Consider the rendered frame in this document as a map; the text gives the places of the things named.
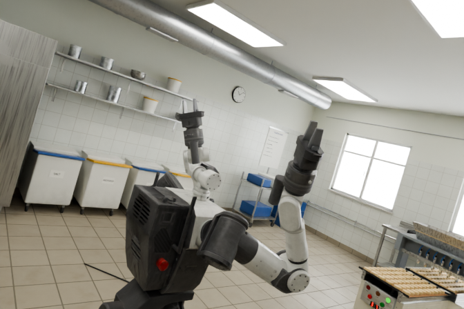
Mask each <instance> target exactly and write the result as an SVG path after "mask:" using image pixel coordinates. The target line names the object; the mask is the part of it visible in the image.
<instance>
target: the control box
mask: <svg viewBox="0 0 464 309"><path fill-rule="evenodd" d="M367 285H369V286H370V290H368V289H367ZM376 291H379V293H380V296H377V295H376ZM367 295H371V299H369V298H368V297H367ZM386 298H389V299H390V303H387V302H386ZM360 299H362V300H363V301H364V302H365V303H367V304H369V305H370V306H372V304H371V303H372V302H373V303H374V304H373V306H372V308H374V309H375V307H376V306H378V307H377V309H394V308H395V305H396V302H397V299H395V298H393V297H392V296H390V295H389V294H387V293H386V292H384V291H382V290H381V289H380V288H377V287H376V286H375V285H373V284H371V283H369V282H368V281H365V284H364V286H363V289H362V293H361V296H360ZM380 302H382V303H384V307H380Z"/></svg>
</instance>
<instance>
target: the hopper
mask: <svg viewBox="0 0 464 309"><path fill-rule="evenodd" d="M413 225H414V229H415V233H416V237H417V239H420V240H421V241H424V242H426V243H429V244H431V245H433V246H436V247H437V248H440V249H442V250H445V251H447V252H450V253H452V254H453V255H456V256H458V257H461V258H463V259H464V238H463V237H460V236H458V235H455V234H452V233H450V232H448V231H445V230H442V229H440V228H437V227H434V226H431V225H429V224H426V223H419V222H415V221H413Z"/></svg>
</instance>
